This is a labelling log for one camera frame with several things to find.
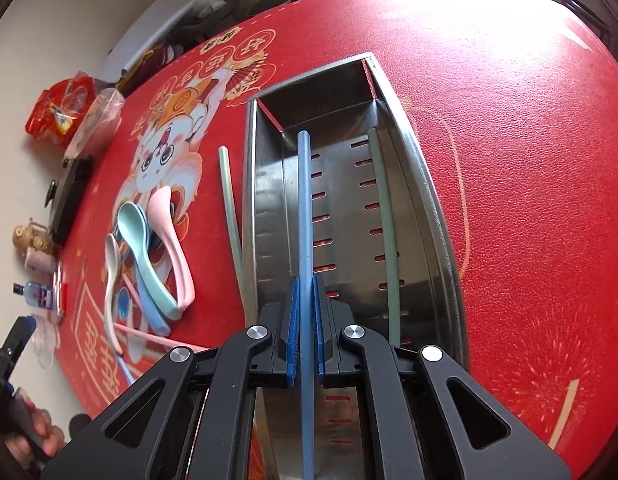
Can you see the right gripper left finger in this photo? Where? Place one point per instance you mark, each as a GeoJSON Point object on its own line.
{"type": "Point", "coordinates": [292, 353]}

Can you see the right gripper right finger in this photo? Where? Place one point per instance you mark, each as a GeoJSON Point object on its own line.
{"type": "Point", "coordinates": [317, 301]}

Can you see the blue chopstick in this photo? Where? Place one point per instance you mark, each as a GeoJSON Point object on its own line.
{"type": "Point", "coordinates": [305, 268]}

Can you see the pink spoon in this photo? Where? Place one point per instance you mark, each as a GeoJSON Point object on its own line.
{"type": "Point", "coordinates": [160, 221]}

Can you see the white spoon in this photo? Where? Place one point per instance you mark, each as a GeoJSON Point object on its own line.
{"type": "Point", "coordinates": [112, 265]}

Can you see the teal spoon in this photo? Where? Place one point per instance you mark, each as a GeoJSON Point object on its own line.
{"type": "Point", "coordinates": [132, 226]}

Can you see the light blue spoon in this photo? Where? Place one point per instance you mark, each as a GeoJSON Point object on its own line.
{"type": "Point", "coordinates": [140, 294]}

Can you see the green chopstick in tray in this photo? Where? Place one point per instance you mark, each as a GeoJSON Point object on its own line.
{"type": "Point", "coordinates": [389, 237]}

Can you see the stainless steel utensil tray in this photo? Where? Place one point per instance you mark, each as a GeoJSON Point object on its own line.
{"type": "Point", "coordinates": [364, 154]}

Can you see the small glass bottle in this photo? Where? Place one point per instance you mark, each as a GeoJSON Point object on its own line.
{"type": "Point", "coordinates": [35, 294]}

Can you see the green chopstick on table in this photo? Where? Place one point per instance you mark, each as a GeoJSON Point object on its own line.
{"type": "Point", "coordinates": [231, 220]}

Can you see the white cup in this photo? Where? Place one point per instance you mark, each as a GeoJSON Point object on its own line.
{"type": "Point", "coordinates": [38, 261]}

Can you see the brown teapot figurine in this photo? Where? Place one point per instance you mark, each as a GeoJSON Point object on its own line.
{"type": "Point", "coordinates": [32, 235]}

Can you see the plastic wrapped bowl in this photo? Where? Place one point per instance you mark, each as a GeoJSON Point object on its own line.
{"type": "Point", "coordinates": [98, 126]}

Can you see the red printed tablecloth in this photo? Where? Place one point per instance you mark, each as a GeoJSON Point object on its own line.
{"type": "Point", "coordinates": [515, 105]}

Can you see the red snack bag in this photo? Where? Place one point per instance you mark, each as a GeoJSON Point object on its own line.
{"type": "Point", "coordinates": [59, 110]}

